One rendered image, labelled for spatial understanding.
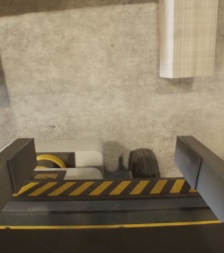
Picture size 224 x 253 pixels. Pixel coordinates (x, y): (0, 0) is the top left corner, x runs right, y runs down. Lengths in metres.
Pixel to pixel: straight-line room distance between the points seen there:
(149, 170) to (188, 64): 0.25
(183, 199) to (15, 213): 0.23
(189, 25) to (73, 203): 0.41
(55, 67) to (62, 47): 0.06
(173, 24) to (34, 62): 0.36
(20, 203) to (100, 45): 0.41
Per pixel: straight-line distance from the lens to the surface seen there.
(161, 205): 0.28
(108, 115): 0.54
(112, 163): 0.59
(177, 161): 0.16
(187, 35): 0.46
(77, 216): 0.28
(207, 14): 0.49
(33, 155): 0.17
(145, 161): 0.46
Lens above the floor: 0.52
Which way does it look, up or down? 73 degrees down
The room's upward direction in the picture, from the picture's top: 174 degrees clockwise
